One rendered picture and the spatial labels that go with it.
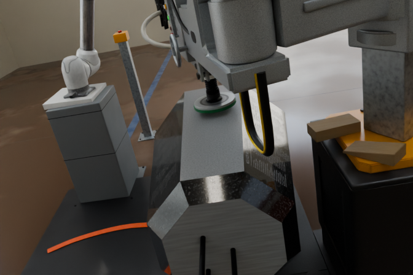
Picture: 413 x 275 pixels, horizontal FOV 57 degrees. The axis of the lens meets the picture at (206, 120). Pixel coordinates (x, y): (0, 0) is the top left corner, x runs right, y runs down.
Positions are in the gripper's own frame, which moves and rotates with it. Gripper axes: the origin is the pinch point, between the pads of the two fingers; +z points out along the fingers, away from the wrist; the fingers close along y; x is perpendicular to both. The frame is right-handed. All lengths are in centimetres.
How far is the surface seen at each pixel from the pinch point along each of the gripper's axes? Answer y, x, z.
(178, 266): 154, -76, 3
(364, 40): 144, 17, -55
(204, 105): 95, -26, -9
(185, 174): 136, -59, -23
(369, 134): 159, 16, -16
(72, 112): -1, -80, 40
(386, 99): 158, 20, -34
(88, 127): 8, -75, 51
